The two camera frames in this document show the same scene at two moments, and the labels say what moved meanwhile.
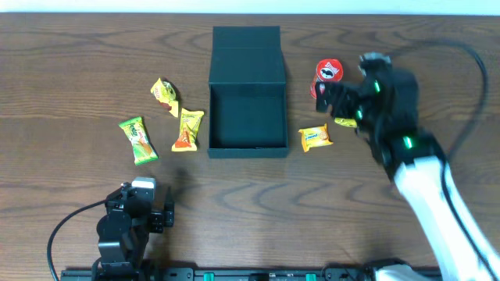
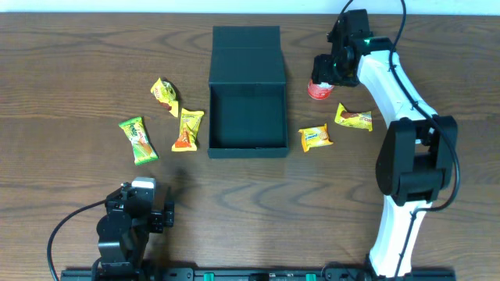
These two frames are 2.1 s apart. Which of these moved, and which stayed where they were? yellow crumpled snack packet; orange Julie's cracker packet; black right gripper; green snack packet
Moved: black right gripper
Stayed: yellow crumpled snack packet; orange Julie's cracker packet; green snack packet
